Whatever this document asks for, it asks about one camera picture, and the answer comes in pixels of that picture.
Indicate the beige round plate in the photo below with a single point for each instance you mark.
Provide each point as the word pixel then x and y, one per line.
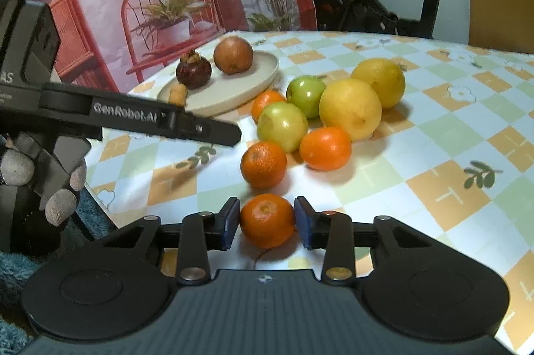
pixel 242 88

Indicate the checkered floral tablecloth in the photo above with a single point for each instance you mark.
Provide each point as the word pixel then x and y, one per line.
pixel 417 150

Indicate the teal shaggy rug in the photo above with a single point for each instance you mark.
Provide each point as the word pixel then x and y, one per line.
pixel 16 275

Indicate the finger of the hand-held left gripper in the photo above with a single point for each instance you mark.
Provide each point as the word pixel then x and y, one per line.
pixel 125 113

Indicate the dark purple mangosteen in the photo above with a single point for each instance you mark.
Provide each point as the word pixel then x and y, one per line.
pixel 193 71

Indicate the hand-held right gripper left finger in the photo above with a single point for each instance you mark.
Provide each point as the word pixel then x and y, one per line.
pixel 231 223

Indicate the orange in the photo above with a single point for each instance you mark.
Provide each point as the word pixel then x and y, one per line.
pixel 267 221
pixel 263 165
pixel 265 100
pixel 325 148

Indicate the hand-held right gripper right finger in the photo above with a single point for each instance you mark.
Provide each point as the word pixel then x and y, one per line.
pixel 303 223

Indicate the small pale orange fruit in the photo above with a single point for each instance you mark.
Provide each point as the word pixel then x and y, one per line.
pixel 178 94

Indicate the person's left hand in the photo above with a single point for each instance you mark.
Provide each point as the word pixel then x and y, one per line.
pixel 18 169

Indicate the yellow lemon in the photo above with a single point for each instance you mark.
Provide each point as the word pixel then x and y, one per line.
pixel 379 82
pixel 350 109

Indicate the brown round fruit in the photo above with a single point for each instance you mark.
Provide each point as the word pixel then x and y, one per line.
pixel 233 55

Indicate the green apple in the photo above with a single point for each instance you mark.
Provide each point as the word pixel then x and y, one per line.
pixel 283 127
pixel 306 94

